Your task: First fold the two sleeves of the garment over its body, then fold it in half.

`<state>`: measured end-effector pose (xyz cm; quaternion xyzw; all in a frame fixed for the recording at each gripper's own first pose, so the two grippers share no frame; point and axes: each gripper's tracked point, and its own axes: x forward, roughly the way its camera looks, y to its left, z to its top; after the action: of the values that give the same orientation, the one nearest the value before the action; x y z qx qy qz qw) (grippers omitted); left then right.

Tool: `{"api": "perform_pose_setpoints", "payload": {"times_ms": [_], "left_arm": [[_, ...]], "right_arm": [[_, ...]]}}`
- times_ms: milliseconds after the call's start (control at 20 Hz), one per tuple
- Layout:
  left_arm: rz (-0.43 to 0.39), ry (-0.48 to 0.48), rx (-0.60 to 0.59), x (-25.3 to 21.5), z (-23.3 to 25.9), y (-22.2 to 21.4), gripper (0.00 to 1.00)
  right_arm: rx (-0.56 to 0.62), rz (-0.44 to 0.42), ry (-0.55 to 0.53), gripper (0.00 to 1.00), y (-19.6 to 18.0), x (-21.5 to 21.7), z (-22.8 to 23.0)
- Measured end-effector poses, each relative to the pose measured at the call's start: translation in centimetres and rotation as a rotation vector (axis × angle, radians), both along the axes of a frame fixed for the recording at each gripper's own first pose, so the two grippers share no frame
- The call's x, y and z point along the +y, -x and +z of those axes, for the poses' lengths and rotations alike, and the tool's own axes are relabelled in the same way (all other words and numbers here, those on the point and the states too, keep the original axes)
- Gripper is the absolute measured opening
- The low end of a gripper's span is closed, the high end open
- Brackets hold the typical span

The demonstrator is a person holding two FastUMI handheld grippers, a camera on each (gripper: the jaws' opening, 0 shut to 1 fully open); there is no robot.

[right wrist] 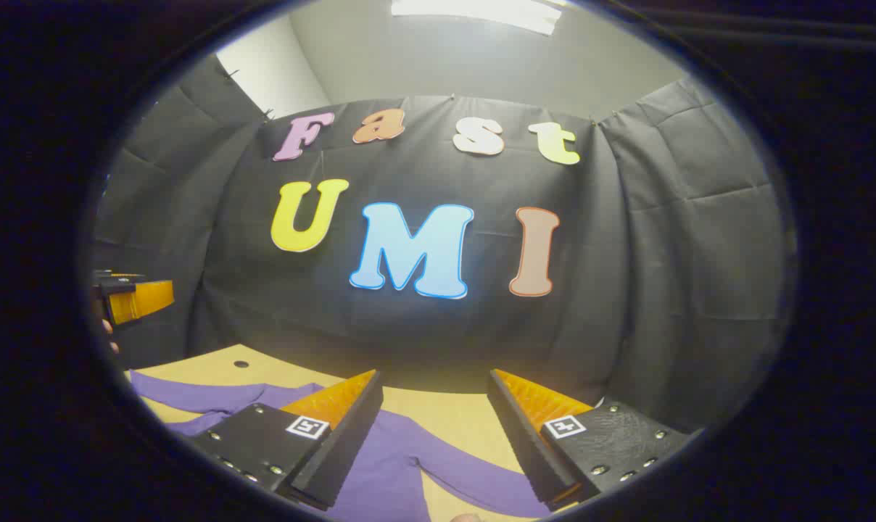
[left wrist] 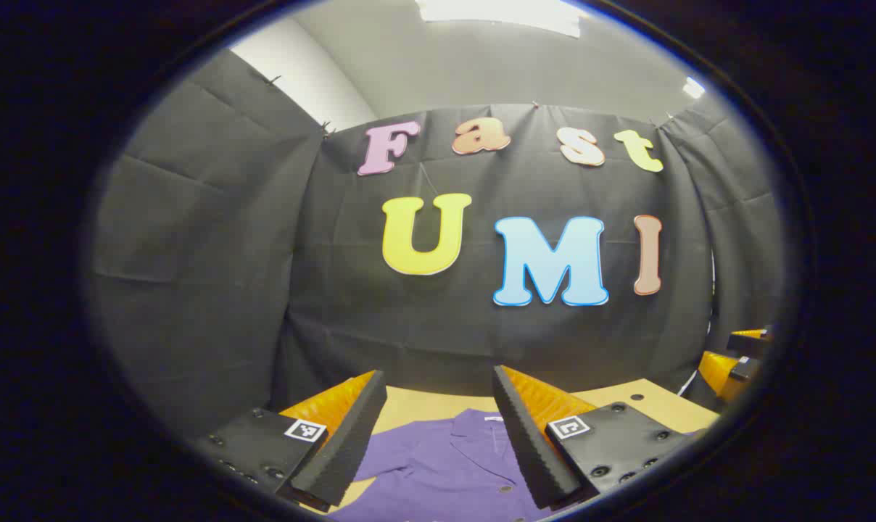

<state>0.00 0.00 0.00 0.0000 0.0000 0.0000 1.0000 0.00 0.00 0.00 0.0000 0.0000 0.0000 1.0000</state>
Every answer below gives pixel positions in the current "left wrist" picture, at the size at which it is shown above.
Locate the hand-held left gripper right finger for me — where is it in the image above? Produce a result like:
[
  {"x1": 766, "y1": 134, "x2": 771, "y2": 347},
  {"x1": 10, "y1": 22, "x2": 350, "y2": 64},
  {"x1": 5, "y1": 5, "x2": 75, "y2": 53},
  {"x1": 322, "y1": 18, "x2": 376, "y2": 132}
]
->
[{"x1": 492, "y1": 365, "x2": 708, "y2": 510}]

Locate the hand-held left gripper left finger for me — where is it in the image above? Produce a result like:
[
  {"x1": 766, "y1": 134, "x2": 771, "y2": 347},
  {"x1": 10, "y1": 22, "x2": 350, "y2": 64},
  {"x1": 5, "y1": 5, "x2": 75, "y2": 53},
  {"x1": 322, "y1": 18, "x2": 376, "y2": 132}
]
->
[{"x1": 191, "y1": 370, "x2": 388, "y2": 514}]

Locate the purple knit collared garment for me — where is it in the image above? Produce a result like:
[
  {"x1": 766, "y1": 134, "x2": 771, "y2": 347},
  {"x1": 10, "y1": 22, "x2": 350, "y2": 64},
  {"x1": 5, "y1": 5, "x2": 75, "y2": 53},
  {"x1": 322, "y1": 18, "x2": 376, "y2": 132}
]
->
[{"x1": 328, "y1": 408, "x2": 577, "y2": 522}]

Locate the black backdrop cloth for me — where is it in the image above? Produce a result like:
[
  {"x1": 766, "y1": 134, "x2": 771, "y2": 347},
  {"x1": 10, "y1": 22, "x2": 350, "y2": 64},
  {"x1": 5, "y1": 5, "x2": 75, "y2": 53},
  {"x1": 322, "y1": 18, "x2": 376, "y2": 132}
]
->
[{"x1": 90, "y1": 49, "x2": 783, "y2": 443}]

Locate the large ceiling light panel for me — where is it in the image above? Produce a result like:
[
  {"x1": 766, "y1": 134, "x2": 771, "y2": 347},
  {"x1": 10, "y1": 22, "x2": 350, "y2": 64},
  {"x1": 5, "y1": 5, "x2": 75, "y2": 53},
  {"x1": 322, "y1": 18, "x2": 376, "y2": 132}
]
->
[{"x1": 415, "y1": 0, "x2": 584, "y2": 38}]

